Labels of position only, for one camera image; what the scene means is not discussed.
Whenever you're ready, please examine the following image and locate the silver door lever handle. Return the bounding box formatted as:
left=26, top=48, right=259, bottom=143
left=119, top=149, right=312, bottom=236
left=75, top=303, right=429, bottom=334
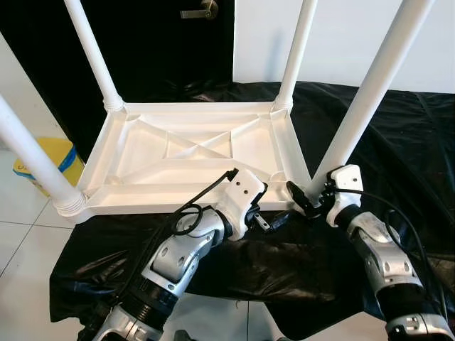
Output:
left=179, top=0, right=219, bottom=20

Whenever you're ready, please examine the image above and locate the black plastic cover sheet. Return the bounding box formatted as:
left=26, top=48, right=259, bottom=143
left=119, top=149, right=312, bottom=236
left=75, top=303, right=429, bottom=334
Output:
left=50, top=80, right=455, bottom=340

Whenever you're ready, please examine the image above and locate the dark left robot foot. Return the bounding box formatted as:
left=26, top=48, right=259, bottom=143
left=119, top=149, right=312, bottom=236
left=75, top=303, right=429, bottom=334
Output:
left=173, top=328, right=207, bottom=341

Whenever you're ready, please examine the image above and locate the yellow bin with blue band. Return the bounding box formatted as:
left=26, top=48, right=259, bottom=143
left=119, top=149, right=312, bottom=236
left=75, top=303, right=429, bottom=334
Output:
left=13, top=136, right=85, bottom=196

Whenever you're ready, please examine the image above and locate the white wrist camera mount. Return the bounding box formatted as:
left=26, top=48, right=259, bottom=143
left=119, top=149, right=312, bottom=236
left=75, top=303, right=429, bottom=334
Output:
left=326, top=165, right=365, bottom=227
left=213, top=169, right=267, bottom=239

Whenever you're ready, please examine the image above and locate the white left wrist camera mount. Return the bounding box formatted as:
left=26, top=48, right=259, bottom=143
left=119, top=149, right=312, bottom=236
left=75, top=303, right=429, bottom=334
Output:
left=213, top=169, right=267, bottom=239

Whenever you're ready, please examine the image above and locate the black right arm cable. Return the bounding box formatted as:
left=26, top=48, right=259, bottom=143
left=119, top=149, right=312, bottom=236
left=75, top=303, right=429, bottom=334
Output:
left=334, top=186, right=449, bottom=313

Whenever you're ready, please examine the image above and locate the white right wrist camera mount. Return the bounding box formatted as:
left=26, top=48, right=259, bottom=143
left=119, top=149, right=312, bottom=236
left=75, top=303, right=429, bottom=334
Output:
left=326, top=165, right=365, bottom=227

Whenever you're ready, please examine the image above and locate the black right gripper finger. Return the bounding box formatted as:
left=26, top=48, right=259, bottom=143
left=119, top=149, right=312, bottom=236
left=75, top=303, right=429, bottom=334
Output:
left=286, top=181, right=322, bottom=217

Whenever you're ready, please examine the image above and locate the black door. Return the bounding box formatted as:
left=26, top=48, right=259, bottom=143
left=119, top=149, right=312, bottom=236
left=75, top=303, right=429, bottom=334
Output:
left=0, top=0, right=235, bottom=161

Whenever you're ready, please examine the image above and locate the white plastic table leg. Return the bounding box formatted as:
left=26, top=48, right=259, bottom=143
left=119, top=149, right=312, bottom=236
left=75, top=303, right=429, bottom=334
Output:
left=274, top=0, right=319, bottom=113
left=63, top=0, right=125, bottom=113
left=0, top=92, right=87, bottom=217
left=323, top=0, right=436, bottom=182

